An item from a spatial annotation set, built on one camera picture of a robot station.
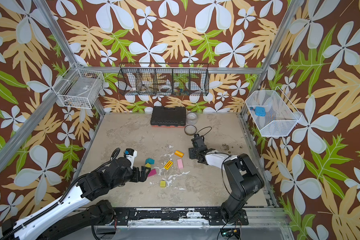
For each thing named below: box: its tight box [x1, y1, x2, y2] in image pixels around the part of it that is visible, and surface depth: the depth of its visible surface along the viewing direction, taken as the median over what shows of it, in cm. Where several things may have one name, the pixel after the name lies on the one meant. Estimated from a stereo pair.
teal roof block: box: [145, 158, 155, 165], surface depth 95 cm
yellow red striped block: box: [163, 160, 174, 170], surface depth 93 cm
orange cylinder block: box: [174, 150, 185, 158], surface depth 98 cm
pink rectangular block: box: [177, 158, 184, 169], surface depth 95 cm
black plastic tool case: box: [150, 106, 186, 128], surface depth 117 cm
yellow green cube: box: [159, 180, 167, 188], surface depth 84 cm
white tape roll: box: [159, 84, 172, 92], surface depth 100 cm
